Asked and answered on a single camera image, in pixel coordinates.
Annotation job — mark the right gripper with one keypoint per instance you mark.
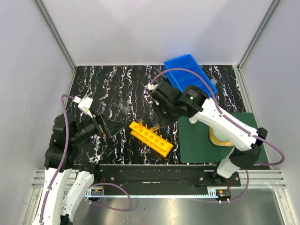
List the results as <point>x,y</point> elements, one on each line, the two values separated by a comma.
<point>164,121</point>

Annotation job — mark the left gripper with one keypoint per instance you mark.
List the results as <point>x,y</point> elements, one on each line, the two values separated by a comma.
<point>103,126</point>

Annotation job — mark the clear round flask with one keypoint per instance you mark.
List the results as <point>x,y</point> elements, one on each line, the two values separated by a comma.
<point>123,107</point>

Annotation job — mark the blue plastic compartment bin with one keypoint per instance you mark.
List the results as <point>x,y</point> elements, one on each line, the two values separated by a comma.
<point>181,79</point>

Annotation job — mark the yellow test tube rack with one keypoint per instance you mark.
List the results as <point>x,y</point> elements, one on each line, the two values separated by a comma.
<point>151,139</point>

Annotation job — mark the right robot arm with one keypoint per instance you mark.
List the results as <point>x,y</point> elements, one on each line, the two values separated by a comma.
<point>197,105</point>

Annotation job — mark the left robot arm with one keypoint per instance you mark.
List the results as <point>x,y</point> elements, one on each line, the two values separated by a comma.
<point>56,207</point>

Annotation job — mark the small clear vial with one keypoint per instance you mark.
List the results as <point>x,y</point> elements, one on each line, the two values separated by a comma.
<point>214,81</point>

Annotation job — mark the green mat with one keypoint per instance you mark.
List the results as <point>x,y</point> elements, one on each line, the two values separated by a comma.
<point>195,145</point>

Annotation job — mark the pale green bowl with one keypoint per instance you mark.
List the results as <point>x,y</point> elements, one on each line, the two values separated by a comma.
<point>219,136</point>

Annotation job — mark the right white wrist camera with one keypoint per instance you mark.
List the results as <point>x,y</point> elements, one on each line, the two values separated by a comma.
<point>151,86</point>

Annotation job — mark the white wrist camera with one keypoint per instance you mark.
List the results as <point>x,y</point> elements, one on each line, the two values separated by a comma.
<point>85,104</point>
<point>151,86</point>

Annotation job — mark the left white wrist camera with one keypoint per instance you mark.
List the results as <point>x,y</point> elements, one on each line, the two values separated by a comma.
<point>85,104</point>

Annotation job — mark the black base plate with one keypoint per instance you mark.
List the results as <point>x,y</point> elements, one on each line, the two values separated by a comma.
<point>160,174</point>

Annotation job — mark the aluminium frame rail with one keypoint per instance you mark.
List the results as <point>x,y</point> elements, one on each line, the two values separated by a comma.
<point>50,24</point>

